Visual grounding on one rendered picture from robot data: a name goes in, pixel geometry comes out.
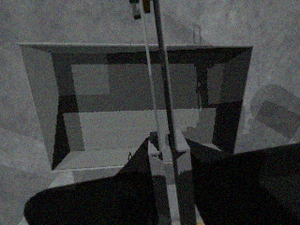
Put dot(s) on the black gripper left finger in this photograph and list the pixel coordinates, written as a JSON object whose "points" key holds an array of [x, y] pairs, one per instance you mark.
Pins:
{"points": [[126, 198]]}

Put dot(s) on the grey rectangular roasting tin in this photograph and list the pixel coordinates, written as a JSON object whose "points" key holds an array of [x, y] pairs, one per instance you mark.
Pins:
{"points": [[94, 102]]}

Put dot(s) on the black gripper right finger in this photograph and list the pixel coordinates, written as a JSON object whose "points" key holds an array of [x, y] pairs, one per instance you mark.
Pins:
{"points": [[223, 183]]}

